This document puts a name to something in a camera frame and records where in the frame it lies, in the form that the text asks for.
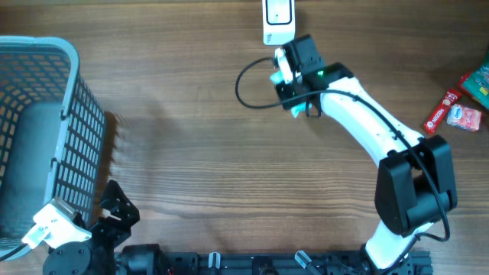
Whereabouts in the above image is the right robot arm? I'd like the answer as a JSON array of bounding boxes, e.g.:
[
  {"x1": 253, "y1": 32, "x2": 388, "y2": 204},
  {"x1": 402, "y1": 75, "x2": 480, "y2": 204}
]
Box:
[{"x1": 270, "y1": 35, "x2": 458, "y2": 274}]

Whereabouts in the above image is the large green snack bag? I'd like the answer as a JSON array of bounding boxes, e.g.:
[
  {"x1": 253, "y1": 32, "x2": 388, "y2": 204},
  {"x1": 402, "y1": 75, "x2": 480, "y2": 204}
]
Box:
[{"x1": 458, "y1": 52, "x2": 488, "y2": 110}]

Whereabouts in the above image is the pink candy packet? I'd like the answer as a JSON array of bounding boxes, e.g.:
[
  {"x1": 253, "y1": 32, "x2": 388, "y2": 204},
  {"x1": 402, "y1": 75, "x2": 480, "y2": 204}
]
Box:
[{"x1": 447, "y1": 104, "x2": 481, "y2": 132}]

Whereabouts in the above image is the white barcode scanner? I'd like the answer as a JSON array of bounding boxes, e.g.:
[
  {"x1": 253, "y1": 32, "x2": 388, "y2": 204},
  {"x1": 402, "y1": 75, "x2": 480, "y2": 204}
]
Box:
[{"x1": 261, "y1": 0, "x2": 296, "y2": 46}]

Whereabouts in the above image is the red Nescafe coffee stick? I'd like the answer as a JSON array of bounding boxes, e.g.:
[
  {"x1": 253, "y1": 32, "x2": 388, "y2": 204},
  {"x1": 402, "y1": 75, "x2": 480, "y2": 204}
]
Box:
[{"x1": 423, "y1": 88, "x2": 462, "y2": 134}]

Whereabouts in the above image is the grey mesh shopping basket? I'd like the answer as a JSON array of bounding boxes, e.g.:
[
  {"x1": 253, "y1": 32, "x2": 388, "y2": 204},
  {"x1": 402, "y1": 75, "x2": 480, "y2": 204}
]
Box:
[{"x1": 1, "y1": 36, "x2": 106, "y2": 260}]

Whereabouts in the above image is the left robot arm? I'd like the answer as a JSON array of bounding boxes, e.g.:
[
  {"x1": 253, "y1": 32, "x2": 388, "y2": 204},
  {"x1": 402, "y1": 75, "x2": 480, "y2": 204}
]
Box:
[{"x1": 43, "y1": 180, "x2": 140, "y2": 275}]

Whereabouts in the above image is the small teal snack packet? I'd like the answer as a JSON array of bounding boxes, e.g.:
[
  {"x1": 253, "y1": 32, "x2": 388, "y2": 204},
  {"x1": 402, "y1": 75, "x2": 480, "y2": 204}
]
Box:
[{"x1": 270, "y1": 72, "x2": 307, "y2": 118}]

